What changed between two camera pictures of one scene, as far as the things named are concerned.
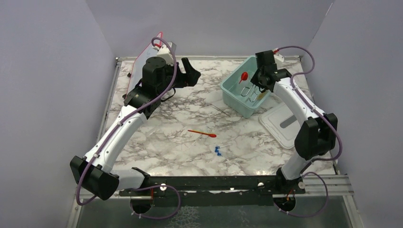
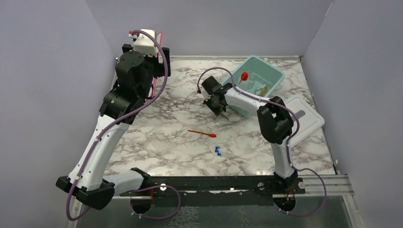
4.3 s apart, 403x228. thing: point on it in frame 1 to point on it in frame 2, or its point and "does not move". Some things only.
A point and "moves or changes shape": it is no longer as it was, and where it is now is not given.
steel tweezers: [212, 105] moves or changes shape
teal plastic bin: [240, 93] does not move
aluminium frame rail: [323, 185] does not move
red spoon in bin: [244, 76] does not move
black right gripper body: [256, 79] to [211, 104]
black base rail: [215, 191] does not move
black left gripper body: [183, 80] to [154, 69]
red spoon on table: [211, 135] does not move
